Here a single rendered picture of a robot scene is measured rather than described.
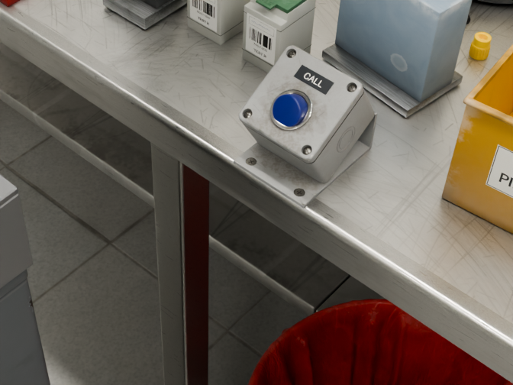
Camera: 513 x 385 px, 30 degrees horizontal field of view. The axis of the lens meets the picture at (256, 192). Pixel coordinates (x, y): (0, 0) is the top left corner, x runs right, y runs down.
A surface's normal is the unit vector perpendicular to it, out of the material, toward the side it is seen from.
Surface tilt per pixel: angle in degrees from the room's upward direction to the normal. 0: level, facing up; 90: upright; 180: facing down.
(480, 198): 90
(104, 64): 0
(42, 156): 0
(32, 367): 90
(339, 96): 30
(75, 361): 0
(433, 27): 90
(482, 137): 90
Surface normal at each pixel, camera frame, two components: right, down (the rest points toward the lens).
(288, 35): 0.76, 0.50
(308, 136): -0.29, -0.32
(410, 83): -0.75, 0.47
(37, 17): 0.04, -0.68
